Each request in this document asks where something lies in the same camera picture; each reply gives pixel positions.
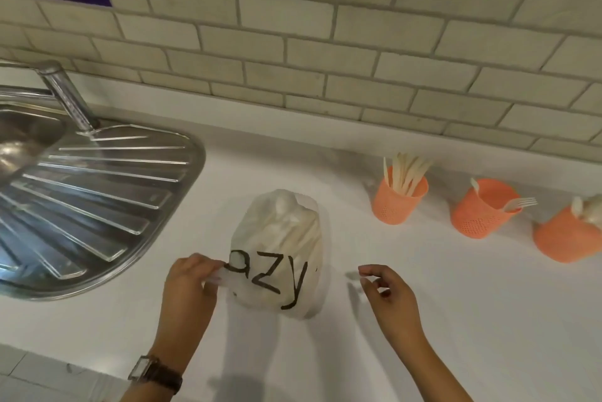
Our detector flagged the orange mesh plastic cup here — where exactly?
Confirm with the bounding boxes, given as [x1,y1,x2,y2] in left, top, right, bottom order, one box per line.
[532,205,602,264]
[371,173,430,225]
[450,179,524,240]

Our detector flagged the translucent black print plastic bag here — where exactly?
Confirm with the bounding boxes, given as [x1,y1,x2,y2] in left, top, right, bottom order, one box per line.
[221,188,325,321]

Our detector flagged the person's right hand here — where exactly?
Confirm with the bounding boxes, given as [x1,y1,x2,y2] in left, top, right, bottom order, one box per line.
[358,264,431,360]

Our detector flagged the person's left hand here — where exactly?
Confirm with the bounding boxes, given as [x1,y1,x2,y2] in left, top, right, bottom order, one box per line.
[151,253,226,372]

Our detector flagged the chrome faucet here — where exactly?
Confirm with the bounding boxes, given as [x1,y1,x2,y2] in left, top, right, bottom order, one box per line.
[36,60,101,133]

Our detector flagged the brown strap wristwatch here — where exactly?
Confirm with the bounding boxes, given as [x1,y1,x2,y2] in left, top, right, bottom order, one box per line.
[127,353,184,394]

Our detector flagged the stainless steel sink drainboard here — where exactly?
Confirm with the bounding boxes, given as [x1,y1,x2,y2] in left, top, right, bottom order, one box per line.
[0,85,207,302]

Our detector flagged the spoons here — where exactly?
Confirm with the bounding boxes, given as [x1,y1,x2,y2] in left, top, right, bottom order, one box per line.
[570,193,602,231]

